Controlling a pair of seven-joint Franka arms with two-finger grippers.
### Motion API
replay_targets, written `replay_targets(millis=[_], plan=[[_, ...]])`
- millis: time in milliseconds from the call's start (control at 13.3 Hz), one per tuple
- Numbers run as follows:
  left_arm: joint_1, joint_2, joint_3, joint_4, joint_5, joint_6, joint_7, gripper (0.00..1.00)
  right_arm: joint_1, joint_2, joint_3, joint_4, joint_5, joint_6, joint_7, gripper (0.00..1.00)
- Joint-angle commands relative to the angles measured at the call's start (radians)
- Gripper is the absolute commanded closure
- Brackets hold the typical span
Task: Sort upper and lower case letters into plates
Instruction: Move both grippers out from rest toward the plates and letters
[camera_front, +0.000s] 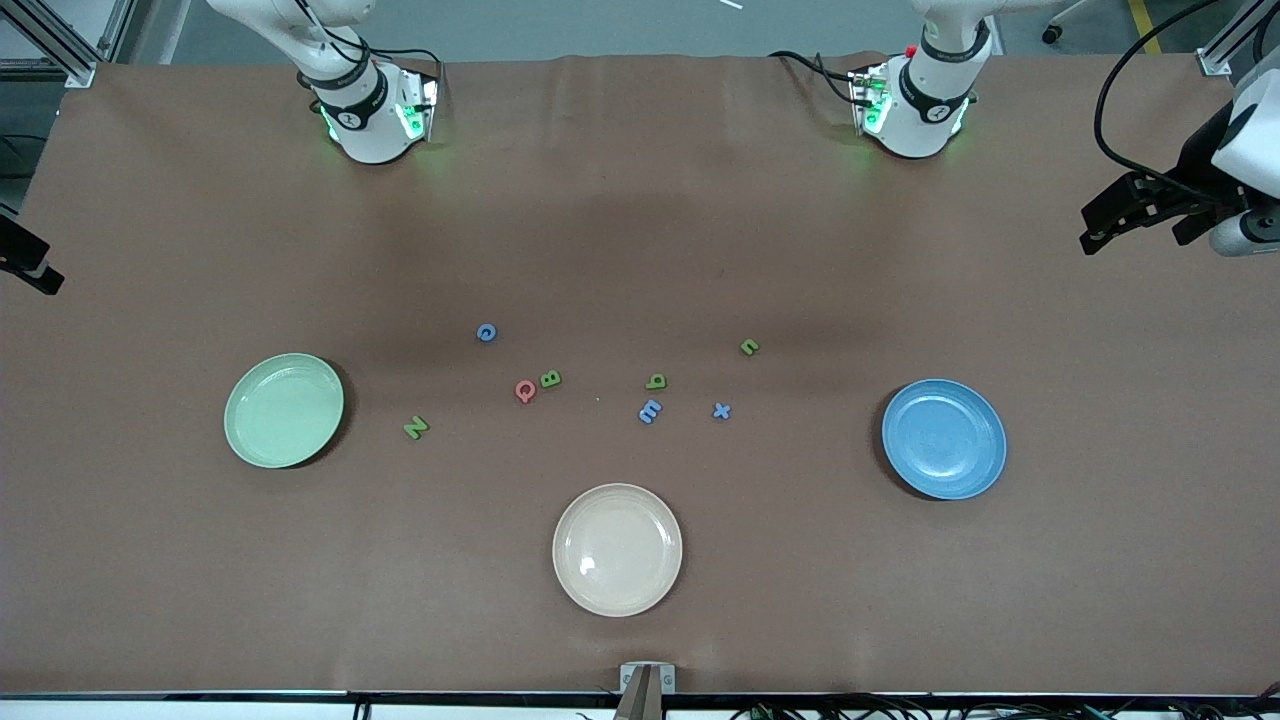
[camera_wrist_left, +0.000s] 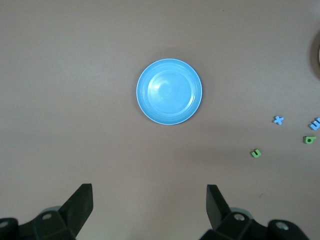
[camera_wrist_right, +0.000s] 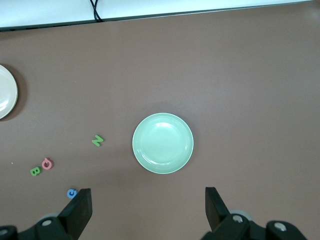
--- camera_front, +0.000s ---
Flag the brown table cover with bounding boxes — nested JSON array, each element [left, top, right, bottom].
[[0, 52, 1280, 696]]

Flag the black right base cable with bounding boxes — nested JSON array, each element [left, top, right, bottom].
[[372, 46, 445, 101]]

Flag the black left base cable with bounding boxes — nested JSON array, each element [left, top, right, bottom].
[[768, 50, 871, 106]]

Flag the black chair caster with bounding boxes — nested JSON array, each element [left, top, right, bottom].
[[1040, 0, 1093, 46]]

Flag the blue plate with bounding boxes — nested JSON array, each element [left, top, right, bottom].
[[881, 378, 1008, 501]]

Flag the aluminium frame post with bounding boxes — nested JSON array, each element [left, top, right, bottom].
[[0, 0, 136, 89], [1197, 0, 1280, 78]]

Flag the beige plate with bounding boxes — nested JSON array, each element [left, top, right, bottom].
[[552, 483, 684, 618]]

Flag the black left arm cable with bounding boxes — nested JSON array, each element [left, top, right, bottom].
[[1094, 0, 1226, 191]]

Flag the black base cable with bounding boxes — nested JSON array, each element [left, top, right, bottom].
[[768, 50, 871, 106], [372, 46, 445, 101]]

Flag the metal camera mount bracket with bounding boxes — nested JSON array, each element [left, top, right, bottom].
[[618, 662, 677, 720]]

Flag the light green plate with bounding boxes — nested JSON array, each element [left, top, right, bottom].
[[223, 352, 346, 470]]

